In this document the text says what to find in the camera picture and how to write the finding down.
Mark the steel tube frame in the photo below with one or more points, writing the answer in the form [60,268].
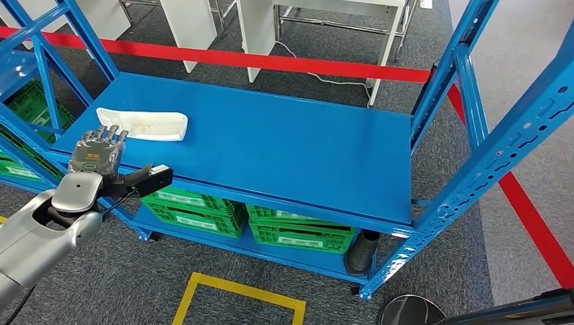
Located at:
[332,26]

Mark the white desk panel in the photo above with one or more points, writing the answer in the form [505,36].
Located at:
[103,18]
[190,31]

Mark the blue steel shelf rack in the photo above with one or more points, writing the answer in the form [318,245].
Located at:
[269,148]
[18,71]

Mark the chrome barrier stanchion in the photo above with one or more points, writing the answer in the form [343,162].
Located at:
[515,312]

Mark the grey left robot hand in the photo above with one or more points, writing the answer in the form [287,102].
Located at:
[94,154]

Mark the white desk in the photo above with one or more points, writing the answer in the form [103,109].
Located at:
[255,40]

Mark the white plastic shell part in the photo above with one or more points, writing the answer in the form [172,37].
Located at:
[143,125]

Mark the red barrier belt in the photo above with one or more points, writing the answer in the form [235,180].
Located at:
[251,59]

